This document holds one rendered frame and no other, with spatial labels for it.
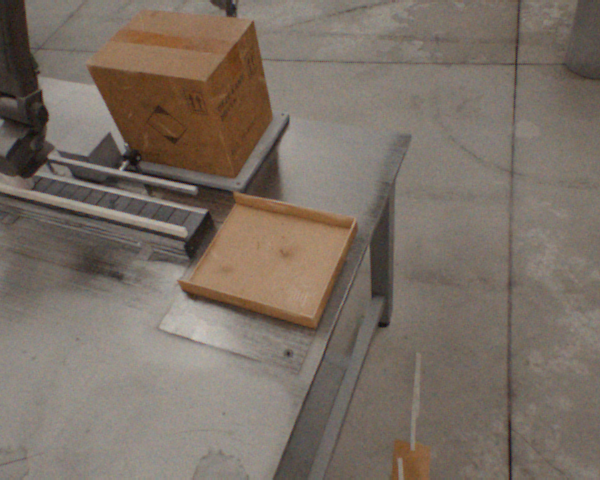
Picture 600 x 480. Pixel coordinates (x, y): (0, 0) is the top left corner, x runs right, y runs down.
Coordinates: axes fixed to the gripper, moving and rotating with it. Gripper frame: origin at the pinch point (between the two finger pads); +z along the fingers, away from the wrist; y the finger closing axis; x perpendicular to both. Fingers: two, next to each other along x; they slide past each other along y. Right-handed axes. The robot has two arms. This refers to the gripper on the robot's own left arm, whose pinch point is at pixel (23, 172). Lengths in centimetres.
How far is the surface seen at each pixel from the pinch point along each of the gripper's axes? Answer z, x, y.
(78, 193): -2.3, 12.0, -1.9
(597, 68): -16, 155, -204
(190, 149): -20.0, 26.7, -18.6
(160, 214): -16.9, 30.0, -1.3
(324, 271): -38, 63, 0
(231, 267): -26, 48, 5
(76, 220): -4.6, 15.9, 5.1
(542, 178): -2, 149, -130
